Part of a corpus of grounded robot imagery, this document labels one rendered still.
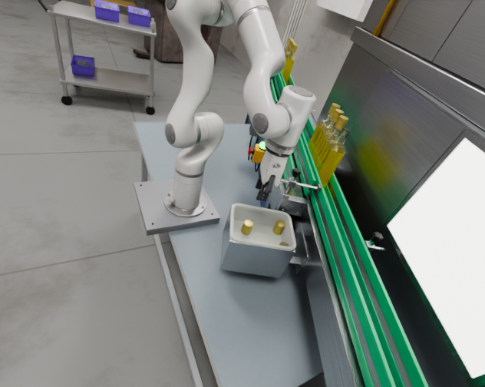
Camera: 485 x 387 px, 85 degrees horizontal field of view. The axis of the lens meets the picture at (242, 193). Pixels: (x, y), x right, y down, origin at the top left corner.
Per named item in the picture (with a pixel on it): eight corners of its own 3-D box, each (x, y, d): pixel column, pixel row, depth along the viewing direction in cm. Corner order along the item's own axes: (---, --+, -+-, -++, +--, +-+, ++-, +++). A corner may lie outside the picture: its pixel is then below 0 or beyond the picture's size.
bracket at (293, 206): (300, 217, 102) (308, 204, 98) (277, 213, 101) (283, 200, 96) (298, 211, 105) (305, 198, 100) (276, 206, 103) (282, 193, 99)
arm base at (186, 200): (171, 221, 111) (174, 186, 100) (159, 193, 123) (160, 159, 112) (212, 213, 120) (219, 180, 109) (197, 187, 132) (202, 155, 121)
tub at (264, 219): (288, 266, 91) (298, 250, 85) (224, 256, 87) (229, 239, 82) (282, 228, 104) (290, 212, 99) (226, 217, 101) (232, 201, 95)
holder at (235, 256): (293, 280, 97) (311, 255, 87) (219, 269, 93) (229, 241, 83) (288, 243, 110) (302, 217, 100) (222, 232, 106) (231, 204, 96)
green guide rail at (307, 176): (307, 196, 101) (316, 180, 96) (305, 196, 101) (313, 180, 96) (271, 67, 235) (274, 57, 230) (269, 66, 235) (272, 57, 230)
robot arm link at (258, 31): (229, -2, 57) (278, 131, 57) (277, 8, 67) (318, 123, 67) (208, 27, 64) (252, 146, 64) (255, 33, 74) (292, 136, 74)
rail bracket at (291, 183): (312, 205, 98) (328, 179, 90) (268, 196, 95) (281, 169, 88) (311, 200, 100) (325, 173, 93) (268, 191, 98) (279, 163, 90)
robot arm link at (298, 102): (281, 150, 67) (302, 143, 72) (301, 100, 58) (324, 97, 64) (258, 133, 70) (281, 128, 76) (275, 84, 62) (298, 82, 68)
